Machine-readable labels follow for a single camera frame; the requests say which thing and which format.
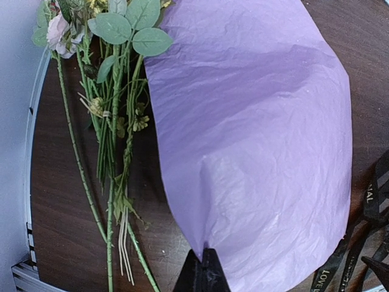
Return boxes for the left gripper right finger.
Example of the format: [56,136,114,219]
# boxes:
[361,256,389,288]

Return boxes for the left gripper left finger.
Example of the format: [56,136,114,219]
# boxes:
[173,248,230,292]

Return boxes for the black printed ribbon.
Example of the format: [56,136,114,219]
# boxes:
[310,151,388,291]

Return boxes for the purple wrapping paper sheet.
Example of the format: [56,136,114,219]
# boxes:
[145,1,353,291]

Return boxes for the fake flower bunch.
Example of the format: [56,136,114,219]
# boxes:
[32,1,173,291]

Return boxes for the front aluminium rail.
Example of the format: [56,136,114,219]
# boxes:
[11,48,52,291]

